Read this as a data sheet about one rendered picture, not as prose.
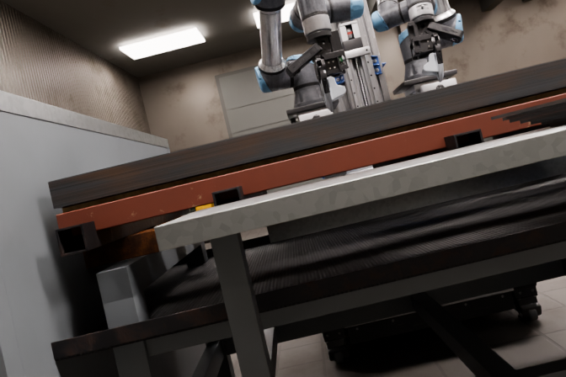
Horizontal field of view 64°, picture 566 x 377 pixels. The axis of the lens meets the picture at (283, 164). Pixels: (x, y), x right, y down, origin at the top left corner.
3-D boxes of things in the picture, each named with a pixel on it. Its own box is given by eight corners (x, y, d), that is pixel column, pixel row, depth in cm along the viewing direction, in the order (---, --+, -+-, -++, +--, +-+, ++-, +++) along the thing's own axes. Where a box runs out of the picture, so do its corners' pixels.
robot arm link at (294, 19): (324, 30, 141) (334, 17, 130) (290, 36, 139) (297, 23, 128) (318, 6, 141) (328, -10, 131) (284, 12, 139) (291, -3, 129)
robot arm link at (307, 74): (323, 79, 195) (315, 49, 196) (292, 86, 193) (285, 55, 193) (316, 86, 207) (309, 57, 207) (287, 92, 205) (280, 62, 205)
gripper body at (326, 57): (349, 70, 120) (338, 26, 121) (317, 77, 120) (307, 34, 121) (345, 76, 128) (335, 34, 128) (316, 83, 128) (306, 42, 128)
